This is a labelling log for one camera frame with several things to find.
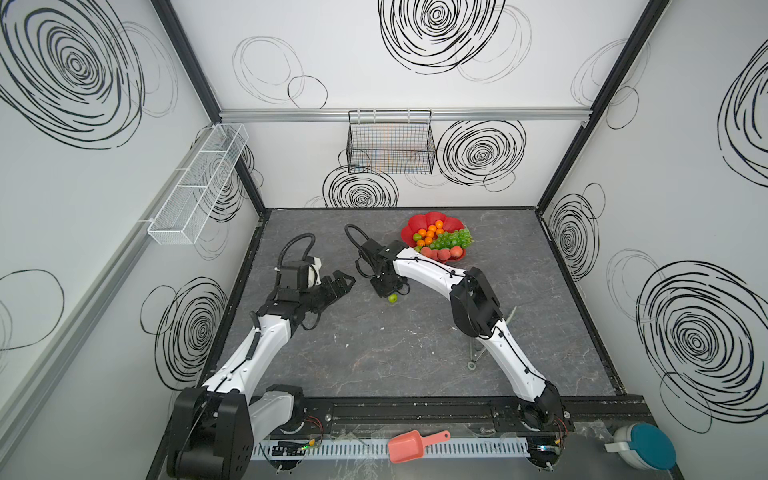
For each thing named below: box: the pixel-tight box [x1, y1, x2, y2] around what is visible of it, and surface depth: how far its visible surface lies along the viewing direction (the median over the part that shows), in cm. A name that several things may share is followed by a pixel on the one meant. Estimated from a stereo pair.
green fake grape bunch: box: [429, 228, 474, 249], surface depth 105 cm
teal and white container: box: [604, 422, 677, 470], surface depth 66 cm
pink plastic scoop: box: [388, 430, 451, 464], surface depth 71 cm
